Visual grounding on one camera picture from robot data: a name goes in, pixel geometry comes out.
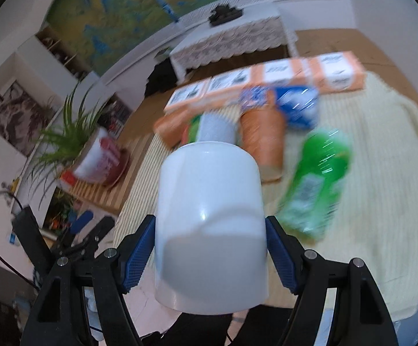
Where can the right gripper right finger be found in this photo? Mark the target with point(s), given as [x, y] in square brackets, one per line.
[360, 314]

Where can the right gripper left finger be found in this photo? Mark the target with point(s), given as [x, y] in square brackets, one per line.
[59, 315]

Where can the white cup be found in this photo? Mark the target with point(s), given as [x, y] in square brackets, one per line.
[210, 240]

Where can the lying orange patterned cup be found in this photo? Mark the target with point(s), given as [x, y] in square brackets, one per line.
[172, 127]

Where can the upright orange patterned cup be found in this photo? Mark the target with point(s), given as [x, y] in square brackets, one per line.
[263, 134]

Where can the wooden slat stand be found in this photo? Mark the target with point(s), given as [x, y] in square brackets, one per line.
[112, 198]

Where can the green spider plant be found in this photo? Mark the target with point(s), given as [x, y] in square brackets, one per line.
[62, 143]

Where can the striped yellow tablecloth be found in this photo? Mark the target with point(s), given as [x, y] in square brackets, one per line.
[376, 218]

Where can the green plastic bottle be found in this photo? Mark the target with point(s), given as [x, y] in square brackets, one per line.
[311, 199]

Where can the framed ink picture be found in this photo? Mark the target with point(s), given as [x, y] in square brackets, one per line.
[22, 118]

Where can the red green snack canister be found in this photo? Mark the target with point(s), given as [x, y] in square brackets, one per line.
[209, 126]

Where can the black bag on floor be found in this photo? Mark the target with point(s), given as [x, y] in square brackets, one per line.
[162, 79]

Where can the blue white snack bag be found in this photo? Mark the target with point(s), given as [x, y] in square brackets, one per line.
[298, 104]

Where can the orange tissue pack row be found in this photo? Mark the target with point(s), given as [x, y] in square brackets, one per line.
[329, 73]

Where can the black tea set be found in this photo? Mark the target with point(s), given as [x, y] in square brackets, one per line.
[224, 13]

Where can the lace tablecloth side table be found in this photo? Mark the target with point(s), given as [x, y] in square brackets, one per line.
[261, 27]

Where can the wooden wall shelf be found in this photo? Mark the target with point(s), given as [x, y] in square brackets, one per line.
[64, 54]

